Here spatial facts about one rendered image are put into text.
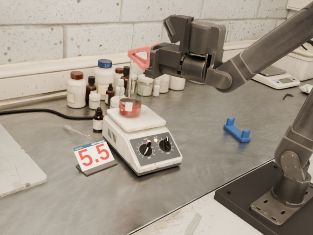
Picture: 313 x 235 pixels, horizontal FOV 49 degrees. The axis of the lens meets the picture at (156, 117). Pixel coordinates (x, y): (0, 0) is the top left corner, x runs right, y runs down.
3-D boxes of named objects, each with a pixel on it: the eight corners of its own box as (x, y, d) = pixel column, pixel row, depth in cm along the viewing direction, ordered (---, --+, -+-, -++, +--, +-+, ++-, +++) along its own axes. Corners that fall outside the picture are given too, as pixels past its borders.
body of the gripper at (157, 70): (147, 49, 74) (178, 56, 71) (169, 42, 83) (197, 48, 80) (146, 78, 77) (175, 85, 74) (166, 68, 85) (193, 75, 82)
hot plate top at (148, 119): (167, 125, 88) (167, 122, 88) (126, 133, 82) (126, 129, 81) (143, 106, 97) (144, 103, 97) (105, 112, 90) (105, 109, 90)
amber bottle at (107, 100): (113, 102, 116) (115, 82, 113) (112, 106, 114) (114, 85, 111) (105, 101, 116) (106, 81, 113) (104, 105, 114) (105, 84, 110)
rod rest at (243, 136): (250, 141, 103) (253, 130, 102) (241, 142, 102) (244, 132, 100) (231, 126, 111) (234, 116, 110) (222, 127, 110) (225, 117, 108)
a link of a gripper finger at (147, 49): (123, 40, 80) (158, 47, 76) (139, 36, 86) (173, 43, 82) (122, 68, 83) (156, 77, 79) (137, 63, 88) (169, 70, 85)
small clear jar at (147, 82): (146, 98, 124) (148, 80, 121) (133, 93, 126) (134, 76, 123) (154, 93, 129) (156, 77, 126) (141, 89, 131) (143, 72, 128)
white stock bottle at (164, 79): (164, 94, 129) (168, 65, 124) (149, 90, 131) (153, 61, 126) (170, 89, 134) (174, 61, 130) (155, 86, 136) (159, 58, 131)
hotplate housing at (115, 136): (182, 166, 86) (187, 138, 83) (137, 178, 79) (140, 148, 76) (138, 127, 102) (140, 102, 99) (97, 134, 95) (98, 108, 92)
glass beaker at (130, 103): (146, 118, 89) (149, 88, 85) (125, 123, 85) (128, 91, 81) (130, 108, 94) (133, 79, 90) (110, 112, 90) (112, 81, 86)
